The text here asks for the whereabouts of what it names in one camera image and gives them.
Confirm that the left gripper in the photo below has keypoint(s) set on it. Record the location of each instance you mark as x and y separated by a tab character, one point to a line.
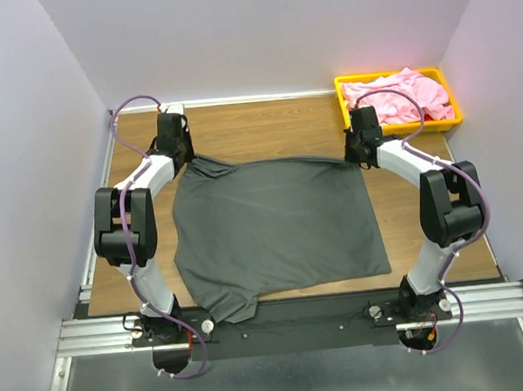
189	155

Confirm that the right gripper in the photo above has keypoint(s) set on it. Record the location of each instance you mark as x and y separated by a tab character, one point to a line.
349	156

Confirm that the grey t shirt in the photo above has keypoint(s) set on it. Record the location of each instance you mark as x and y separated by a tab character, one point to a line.
253	228

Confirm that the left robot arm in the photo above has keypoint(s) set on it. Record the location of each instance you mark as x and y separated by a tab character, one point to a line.
125	231

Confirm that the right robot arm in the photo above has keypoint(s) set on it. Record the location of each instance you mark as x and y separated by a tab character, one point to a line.
452	209

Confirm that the pink t shirt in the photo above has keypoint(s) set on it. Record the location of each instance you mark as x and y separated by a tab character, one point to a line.
388	94

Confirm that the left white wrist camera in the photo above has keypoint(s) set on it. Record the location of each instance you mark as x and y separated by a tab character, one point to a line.
173	109

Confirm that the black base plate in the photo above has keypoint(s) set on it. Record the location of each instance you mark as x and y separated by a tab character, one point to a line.
294	325

